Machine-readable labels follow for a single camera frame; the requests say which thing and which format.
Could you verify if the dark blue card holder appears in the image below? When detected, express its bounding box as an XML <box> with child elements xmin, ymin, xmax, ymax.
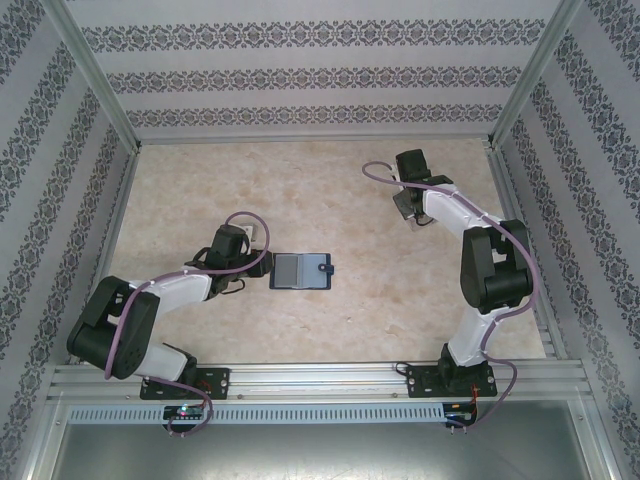
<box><xmin>269</xmin><ymin>251</ymin><xmax>336</xmax><ymax>291</ymax></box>

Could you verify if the grey sheet metal panel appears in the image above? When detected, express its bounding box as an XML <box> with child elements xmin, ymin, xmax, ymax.
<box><xmin>57</xmin><ymin>424</ymin><xmax>584</xmax><ymax>480</ymax></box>

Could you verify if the aluminium side rail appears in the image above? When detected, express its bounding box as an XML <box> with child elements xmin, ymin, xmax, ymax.
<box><xmin>68</xmin><ymin>144</ymin><xmax>141</xmax><ymax>365</ymax></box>
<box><xmin>487</xmin><ymin>144</ymin><xmax>569</xmax><ymax>360</ymax></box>

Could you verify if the slotted grey cable duct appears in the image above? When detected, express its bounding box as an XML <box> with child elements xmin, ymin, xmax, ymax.
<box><xmin>67</xmin><ymin>403</ymin><xmax>446</xmax><ymax>425</ymax></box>

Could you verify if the aluminium frame post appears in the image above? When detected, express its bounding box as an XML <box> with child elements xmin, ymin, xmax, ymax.
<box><xmin>42</xmin><ymin>0</ymin><xmax>141</xmax><ymax>151</ymax></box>
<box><xmin>484</xmin><ymin>0</ymin><xmax>586</xmax><ymax>149</ymax></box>

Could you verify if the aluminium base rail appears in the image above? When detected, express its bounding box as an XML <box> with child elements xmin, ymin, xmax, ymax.
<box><xmin>47</xmin><ymin>362</ymin><xmax>586</xmax><ymax>401</ymax></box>

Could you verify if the purple cable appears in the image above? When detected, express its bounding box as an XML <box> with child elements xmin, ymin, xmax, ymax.
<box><xmin>102</xmin><ymin>210</ymin><xmax>275</xmax><ymax>437</ymax></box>
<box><xmin>362</xmin><ymin>160</ymin><xmax>541</xmax><ymax>434</ymax></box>

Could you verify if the small circuit board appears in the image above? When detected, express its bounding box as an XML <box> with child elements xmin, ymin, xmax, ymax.
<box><xmin>446</xmin><ymin>403</ymin><xmax>479</xmax><ymax>424</ymax></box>
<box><xmin>163</xmin><ymin>405</ymin><xmax>206</xmax><ymax>420</ymax></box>

